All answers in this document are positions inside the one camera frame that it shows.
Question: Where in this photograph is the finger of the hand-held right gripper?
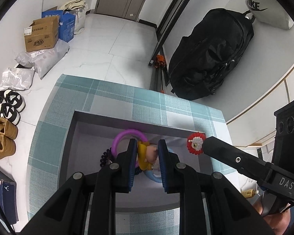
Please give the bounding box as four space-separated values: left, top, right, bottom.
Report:
202 136 272 180

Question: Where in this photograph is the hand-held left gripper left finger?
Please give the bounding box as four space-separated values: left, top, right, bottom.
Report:
22 138 139 235

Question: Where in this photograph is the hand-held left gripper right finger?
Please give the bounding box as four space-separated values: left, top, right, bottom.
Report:
158 139 275 235

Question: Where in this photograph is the purple hair ring with doll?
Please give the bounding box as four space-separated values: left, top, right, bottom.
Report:
112 129 160 171

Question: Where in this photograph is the red santa figure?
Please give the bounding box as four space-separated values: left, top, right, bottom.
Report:
186 132 206 155

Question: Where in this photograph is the grey cardboard box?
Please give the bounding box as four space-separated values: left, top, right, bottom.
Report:
57 110 213 212

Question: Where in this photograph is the person's right hand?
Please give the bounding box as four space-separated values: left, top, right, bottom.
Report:
255 196 292 235

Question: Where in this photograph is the small beige bottle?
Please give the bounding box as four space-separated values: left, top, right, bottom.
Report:
240 189 258 199

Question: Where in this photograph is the white cabinet with gold trim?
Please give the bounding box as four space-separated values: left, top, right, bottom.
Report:
225 51 294 148

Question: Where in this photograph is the teal checked tablecloth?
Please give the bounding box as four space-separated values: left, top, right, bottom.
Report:
27 75 233 235

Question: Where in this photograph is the black backpack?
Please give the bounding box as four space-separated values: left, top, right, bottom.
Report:
168 8 255 101

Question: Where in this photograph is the orange tripod clamp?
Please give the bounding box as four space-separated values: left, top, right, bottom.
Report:
155 55 166 69

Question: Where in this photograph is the brown suede boot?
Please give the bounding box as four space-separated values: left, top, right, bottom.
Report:
0 117 18 139
0 135 16 159

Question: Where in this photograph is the dark blue shoe box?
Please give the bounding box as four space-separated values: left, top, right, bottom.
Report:
0 169 17 226

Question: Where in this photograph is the black and white sneaker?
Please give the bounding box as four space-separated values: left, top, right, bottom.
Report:
0 103 21 125
2 89 26 110

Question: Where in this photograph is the grey plastic parcel bag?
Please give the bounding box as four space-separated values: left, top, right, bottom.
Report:
33 39 70 79

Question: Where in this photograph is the black tripod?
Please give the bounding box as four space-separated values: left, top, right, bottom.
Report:
148 0 206 93

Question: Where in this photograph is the silver parcel bag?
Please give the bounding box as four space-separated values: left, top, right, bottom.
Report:
0 67 35 90

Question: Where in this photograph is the white tote bag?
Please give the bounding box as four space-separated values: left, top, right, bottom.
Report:
244 0 294 30

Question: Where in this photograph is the clear plastic parcel bag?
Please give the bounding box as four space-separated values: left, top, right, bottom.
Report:
15 51 36 67

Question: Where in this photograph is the blue cardboard carton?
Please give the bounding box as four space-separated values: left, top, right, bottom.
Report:
41 6 77 42

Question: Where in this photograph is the brown cardboard carton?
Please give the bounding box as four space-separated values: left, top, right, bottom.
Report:
24 18 60 52

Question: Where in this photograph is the cream tote bag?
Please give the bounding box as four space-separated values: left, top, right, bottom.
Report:
59 0 89 35

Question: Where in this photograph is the light blue hair ring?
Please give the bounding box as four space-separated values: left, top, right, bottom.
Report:
143 149 173 184

